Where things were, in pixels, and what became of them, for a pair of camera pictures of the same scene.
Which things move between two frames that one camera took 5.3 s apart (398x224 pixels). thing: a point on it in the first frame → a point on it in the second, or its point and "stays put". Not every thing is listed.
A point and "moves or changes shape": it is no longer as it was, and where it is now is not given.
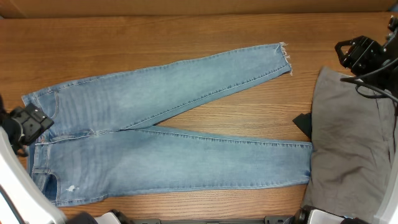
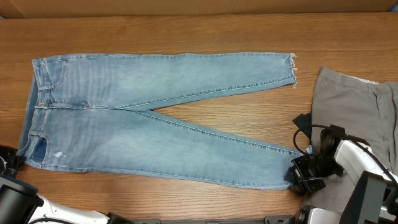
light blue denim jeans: [97, 147] moves or changes shape
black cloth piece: [304, 122] stays put
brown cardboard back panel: [27, 9] stays put
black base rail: [277, 219] stays put
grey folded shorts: [352, 149] stays put
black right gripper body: [365, 57] → [311, 174]
